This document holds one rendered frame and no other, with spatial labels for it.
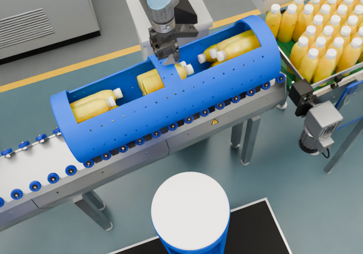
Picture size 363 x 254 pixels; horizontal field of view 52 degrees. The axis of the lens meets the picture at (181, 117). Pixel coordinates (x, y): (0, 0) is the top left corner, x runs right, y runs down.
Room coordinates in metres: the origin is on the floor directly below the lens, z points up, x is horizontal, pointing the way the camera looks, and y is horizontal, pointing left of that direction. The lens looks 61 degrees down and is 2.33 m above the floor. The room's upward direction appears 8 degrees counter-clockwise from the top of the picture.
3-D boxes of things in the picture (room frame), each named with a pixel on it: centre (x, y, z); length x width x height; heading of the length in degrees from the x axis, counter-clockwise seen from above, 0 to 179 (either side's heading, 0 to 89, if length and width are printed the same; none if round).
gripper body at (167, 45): (0.85, 0.02, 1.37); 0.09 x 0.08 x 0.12; 108
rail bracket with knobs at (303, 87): (0.82, -0.53, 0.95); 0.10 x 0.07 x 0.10; 18
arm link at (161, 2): (0.86, 0.01, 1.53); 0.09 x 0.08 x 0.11; 134
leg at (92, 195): (0.74, 0.60, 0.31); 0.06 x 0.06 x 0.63; 18
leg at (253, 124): (0.91, -0.38, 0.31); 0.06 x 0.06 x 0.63; 18
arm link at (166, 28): (0.85, 0.01, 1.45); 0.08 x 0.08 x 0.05
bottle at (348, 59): (0.93, -0.77, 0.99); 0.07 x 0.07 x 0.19
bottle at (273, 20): (1.19, -0.49, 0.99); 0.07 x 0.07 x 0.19
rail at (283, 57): (1.02, -0.50, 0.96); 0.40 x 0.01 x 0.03; 18
